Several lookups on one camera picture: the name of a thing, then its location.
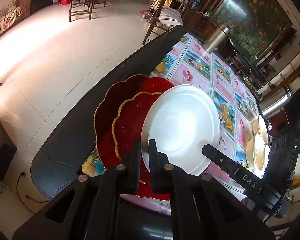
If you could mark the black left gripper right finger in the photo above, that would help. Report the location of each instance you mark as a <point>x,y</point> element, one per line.
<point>185,191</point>

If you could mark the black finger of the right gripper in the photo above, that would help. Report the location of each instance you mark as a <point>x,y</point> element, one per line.
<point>237,172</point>

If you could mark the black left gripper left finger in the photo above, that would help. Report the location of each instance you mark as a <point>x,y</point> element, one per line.
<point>120,179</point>

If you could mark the red scalloped glass plate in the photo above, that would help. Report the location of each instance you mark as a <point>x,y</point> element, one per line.
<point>127,128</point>

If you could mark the white foam plate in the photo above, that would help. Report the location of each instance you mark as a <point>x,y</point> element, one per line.
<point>181,121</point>

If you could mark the steel kettle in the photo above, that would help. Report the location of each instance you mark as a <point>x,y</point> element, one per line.
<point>275,102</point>

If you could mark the colourful fruit pattern tablecloth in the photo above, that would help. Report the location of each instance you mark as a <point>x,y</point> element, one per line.
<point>187,63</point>

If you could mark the steel thermos flask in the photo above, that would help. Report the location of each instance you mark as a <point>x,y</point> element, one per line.
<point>215,39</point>

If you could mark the large landscape painting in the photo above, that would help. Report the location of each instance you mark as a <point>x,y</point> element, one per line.
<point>254,25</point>

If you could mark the striped cushion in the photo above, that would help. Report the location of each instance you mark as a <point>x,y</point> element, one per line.
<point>170,17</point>

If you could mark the floral sofa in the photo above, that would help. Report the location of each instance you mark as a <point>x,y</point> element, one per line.
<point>13,13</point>

